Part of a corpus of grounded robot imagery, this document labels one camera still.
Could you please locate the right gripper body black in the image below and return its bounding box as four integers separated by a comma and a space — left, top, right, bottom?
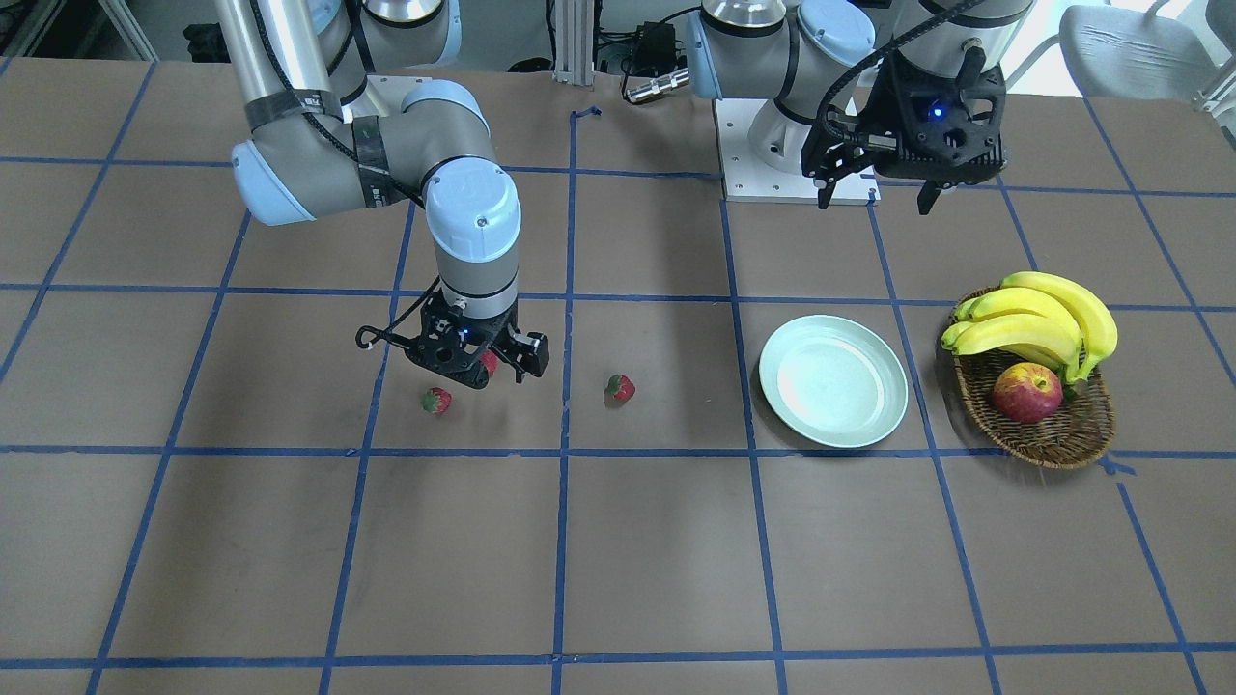
405, 291, 519, 381

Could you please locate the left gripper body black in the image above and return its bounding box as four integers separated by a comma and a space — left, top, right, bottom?
803, 48, 1007, 189

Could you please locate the red strawberry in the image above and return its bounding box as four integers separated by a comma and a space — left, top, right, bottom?
604, 373, 637, 402
480, 350, 501, 375
419, 387, 452, 416

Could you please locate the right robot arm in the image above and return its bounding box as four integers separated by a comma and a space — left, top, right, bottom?
216, 1, 550, 390

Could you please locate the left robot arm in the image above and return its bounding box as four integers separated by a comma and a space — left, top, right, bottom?
686, 1, 1033, 215

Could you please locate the light green plate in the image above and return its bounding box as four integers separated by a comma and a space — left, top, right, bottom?
756, 314, 908, 449

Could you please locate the yellow banana bunch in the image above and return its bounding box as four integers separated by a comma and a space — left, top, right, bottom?
941, 271, 1120, 385

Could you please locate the red apple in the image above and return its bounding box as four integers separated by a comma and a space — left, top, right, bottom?
990, 362, 1064, 424

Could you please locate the woven wicker basket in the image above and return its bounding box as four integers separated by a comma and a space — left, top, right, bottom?
946, 350, 1115, 469

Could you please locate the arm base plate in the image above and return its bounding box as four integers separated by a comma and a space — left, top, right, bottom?
341, 74, 433, 122
713, 96, 883, 207

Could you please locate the aluminium frame post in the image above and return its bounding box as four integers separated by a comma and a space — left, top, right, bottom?
548, 0, 599, 92

